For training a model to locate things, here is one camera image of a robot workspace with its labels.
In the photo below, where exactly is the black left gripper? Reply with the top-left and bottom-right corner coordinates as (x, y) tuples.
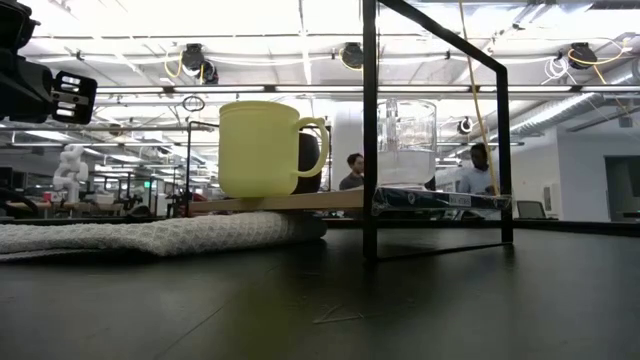
(0, 0), (99, 126)

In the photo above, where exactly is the yellow mug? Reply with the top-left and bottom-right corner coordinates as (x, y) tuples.
(218, 100), (331, 200)

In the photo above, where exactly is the black mug with green inside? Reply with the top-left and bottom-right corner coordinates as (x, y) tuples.
(292, 132), (323, 195)

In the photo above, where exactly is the clear plastic cup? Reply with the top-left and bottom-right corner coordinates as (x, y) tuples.
(375, 98), (438, 190)

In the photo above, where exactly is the white robot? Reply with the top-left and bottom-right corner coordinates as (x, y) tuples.
(52, 143), (90, 204)

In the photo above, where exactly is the white waffle cloth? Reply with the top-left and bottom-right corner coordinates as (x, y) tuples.
(0, 210), (329, 264)

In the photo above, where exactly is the person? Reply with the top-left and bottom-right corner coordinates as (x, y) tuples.
(452, 143), (497, 196)
(338, 152), (365, 191)

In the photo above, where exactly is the dark office chair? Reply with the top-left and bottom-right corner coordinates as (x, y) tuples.
(517, 199), (549, 220)

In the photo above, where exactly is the dark doorway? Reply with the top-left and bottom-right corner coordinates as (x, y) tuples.
(603, 154), (640, 223)

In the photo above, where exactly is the yellow cable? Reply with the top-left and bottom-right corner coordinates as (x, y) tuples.
(457, 0), (501, 196)

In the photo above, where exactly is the white coiled cable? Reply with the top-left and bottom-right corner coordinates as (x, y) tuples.
(543, 55), (570, 81)

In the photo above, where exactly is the white wall box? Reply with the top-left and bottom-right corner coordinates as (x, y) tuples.
(542, 182), (562, 217)

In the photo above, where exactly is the silver ceiling duct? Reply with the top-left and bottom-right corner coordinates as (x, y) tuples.
(509, 92), (640, 141)

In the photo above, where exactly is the black table frame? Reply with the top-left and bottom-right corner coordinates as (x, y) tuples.
(0, 214), (640, 237)

